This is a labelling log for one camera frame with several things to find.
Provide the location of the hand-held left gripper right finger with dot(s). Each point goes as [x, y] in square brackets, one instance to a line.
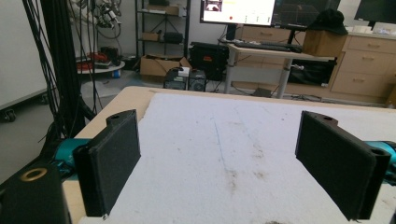
[339, 165]

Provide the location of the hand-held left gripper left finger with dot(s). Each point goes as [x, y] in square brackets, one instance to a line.
[107, 161]

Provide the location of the round white platform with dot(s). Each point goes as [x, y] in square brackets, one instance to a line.
[99, 65]

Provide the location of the wooden drawer cabinet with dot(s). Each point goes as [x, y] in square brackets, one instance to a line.
[361, 68]

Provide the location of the black metal stand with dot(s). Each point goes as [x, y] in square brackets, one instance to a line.
[63, 62]

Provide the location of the open cardboard box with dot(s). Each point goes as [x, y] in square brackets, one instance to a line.
[160, 65]

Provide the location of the white table mat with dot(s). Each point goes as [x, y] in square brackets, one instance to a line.
[218, 161]

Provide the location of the small black computer case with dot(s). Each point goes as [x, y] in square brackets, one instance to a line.
[185, 80]

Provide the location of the brown cardboard box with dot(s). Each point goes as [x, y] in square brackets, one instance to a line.
[323, 43]

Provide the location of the white-legged desk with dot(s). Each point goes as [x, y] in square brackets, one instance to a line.
[264, 62]

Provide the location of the black keyboard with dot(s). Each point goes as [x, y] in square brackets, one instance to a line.
[264, 46]

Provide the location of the white wheeled board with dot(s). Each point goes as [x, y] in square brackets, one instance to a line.
[18, 53]

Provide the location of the black equipment case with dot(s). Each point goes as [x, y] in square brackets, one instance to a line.
[207, 59]

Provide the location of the black cap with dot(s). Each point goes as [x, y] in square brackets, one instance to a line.
[328, 21]

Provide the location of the black metal shelf rack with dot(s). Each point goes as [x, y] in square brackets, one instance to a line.
[163, 28]

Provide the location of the dark computer monitor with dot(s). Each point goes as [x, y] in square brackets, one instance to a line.
[299, 14]

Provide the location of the computer monitor with white screen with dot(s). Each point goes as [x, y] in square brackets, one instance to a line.
[238, 11]

